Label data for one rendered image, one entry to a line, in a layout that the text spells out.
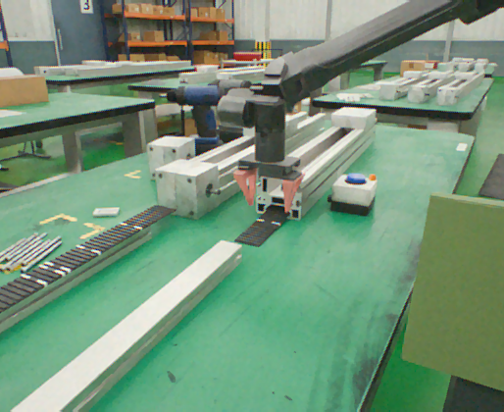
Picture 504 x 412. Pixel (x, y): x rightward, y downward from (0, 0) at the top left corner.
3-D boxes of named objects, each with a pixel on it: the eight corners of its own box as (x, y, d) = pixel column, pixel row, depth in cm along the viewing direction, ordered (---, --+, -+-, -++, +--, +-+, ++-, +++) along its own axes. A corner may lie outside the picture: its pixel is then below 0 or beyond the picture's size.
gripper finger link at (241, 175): (248, 197, 86) (248, 154, 82) (280, 203, 83) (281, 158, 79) (232, 208, 80) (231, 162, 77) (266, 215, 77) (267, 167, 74)
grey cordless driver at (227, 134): (243, 146, 142) (242, 80, 133) (198, 140, 151) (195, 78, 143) (255, 142, 148) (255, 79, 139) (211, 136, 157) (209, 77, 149)
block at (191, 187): (207, 222, 83) (205, 177, 80) (158, 211, 88) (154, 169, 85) (228, 207, 91) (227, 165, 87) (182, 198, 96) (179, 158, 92)
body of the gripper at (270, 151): (252, 161, 82) (252, 124, 80) (300, 167, 78) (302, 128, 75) (237, 169, 77) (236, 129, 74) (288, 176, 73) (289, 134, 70)
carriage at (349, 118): (364, 137, 129) (366, 116, 126) (329, 134, 133) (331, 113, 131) (374, 128, 142) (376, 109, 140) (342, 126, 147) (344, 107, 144)
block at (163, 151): (188, 182, 106) (186, 147, 102) (149, 179, 109) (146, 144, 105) (204, 172, 115) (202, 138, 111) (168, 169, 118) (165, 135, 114)
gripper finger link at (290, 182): (271, 201, 84) (272, 156, 80) (304, 207, 81) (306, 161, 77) (256, 213, 78) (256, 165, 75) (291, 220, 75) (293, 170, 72)
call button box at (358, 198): (367, 217, 86) (371, 188, 83) (323, 209, 90) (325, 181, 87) (375, 204, 92) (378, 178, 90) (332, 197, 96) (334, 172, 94)
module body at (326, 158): (300, 220, 84) (302, 180, 81) (256, 212, 88) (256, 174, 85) (374, 140, 150) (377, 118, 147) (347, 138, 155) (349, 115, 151)
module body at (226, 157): (220, 205, 92) (218, 169, 89) (182, 198, 96) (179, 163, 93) (324, 135, 158) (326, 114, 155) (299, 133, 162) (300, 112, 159)
